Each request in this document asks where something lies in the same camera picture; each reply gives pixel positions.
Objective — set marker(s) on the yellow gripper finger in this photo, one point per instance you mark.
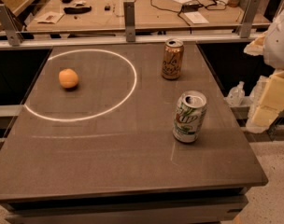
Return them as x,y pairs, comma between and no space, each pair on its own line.
255,47
268,102

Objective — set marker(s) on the left metal bracket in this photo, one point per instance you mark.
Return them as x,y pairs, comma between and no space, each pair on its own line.
11,26

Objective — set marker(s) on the orange LaCroix can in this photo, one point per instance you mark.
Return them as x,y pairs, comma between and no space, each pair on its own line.
172,58

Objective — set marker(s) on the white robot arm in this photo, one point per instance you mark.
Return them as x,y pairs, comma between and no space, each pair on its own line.
273,47

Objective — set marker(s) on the metal bracket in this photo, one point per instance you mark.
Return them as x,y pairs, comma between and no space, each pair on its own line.
11,26
129,20
244,28

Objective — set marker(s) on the clear bottle left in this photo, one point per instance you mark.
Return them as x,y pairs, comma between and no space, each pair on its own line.
236,95

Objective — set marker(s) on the orange fruit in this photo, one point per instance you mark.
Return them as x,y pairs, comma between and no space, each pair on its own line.
68,78

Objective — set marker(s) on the black flat tool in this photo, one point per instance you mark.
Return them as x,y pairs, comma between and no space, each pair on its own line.
77,10

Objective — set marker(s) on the middle metal bracket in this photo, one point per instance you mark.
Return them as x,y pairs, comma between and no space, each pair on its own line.
129,20

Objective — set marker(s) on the black power adapter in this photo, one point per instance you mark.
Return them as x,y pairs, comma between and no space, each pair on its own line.
190,7

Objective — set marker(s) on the white paper card left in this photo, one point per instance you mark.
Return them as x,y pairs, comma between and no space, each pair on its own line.
50,17

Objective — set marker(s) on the wooden background desk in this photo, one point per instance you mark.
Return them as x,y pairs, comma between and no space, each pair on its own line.
150,15

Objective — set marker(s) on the green white 7up can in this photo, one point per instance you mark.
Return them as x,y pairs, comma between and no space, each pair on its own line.
190,113

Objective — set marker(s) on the white paper sheet right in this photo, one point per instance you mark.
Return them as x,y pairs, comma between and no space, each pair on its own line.
196,17

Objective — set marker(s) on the right metal bracket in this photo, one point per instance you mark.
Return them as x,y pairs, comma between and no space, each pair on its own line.
244,28

